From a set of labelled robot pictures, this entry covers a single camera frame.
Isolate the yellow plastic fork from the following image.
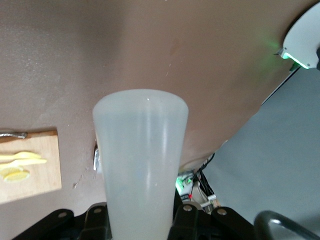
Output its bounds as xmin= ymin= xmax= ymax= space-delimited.
xmin=0 ymin=151 xmax=42 ymax=161

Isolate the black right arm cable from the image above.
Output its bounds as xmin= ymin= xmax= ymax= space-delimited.
xmin=253 ymin=210 xmax=320 ymax=240

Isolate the yellow lemon slice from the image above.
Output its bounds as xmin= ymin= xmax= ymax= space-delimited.
xmin=0 ymin=166 xmax=25 ymax=180
xmin=3 ymin=170 xmax=31 ymax=183

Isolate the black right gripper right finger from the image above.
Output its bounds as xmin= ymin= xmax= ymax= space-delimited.
xmin=168 ymin=203 xmax=258 ymax=240

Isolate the brown table mat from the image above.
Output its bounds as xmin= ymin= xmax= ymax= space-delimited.
xmin=0 ymin=0 xmax=316 ymax=221

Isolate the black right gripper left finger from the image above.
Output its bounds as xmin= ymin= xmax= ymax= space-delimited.
xmin=12 ymin=202 xmax=112 ymax=240

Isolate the silver digital kitchen scale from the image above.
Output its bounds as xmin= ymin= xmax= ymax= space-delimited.
xmin=93 ymin=146 xmax=101 ymax=174

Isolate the translucent sauce bottle orange cap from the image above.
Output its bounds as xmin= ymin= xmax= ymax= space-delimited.
xmin=92 ymin=89 xmax=189 ymax=240

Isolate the electronics box green light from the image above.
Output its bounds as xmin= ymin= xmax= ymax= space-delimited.
xmin=175 ymin=152 xmax=219 ymax=213

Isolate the wooden cutting board metal handle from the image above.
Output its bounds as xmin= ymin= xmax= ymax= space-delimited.
xmin=0 ymin=129 xmax=63 ymax=205

